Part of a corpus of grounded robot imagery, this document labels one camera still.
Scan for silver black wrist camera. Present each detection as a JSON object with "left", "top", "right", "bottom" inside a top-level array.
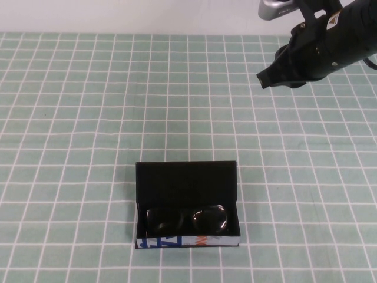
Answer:
[{"left": 257, "top": 0, "right": 296, "bottom": 22}]

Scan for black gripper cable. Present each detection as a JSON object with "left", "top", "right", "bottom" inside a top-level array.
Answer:
[{"left": 362, "top": 56, "right": 377, "bottom": 71}]

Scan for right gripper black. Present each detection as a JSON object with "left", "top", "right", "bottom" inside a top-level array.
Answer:
[{"left": 256, "top": 0, "right": 377, "bottom": 90}]

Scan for black sunglasses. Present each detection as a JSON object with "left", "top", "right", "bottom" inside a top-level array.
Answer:
[{"left": 145, "top": 203, "right": 230, "bottom": 238}]

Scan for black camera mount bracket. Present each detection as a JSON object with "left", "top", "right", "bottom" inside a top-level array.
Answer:
[{"left": 296, "top": 0, "right": 339, "bottom": 24}]

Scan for black printed glasses case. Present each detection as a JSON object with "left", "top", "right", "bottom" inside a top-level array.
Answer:
[{"left": 134, "top": 160, "right": 243, "bottom": 250}]

